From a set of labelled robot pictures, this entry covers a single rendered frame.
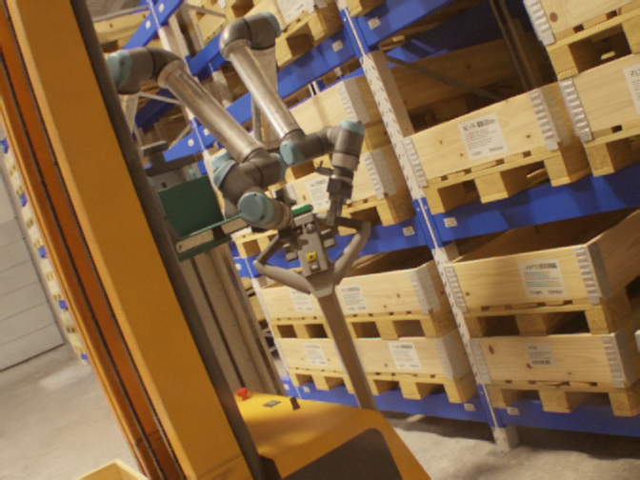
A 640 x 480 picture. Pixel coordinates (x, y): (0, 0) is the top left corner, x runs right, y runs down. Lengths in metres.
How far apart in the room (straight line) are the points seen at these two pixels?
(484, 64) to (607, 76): 1.63
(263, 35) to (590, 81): 1.23
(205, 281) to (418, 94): 1.33
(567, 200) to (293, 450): 1.36
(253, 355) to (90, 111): 1.69
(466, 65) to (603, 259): 1.54
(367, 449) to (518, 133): 1.26
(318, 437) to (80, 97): 1.02
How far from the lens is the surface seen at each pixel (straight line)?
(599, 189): 2.54
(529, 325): 2.90
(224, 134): 2.25
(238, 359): 3.16
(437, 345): 3.40
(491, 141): 2.72
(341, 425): 1.90
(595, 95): 2.38
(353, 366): 2.48
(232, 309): 3.15
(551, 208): 2.70
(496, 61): 3.96
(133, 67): 2.36
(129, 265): 1.72
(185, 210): 3.01
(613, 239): 2.70
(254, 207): 2.02
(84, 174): 1.73
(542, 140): 2.56
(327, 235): 2.43
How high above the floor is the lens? 1.49
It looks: 4 degrees down
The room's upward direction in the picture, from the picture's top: 21 degrees counter-clockwise
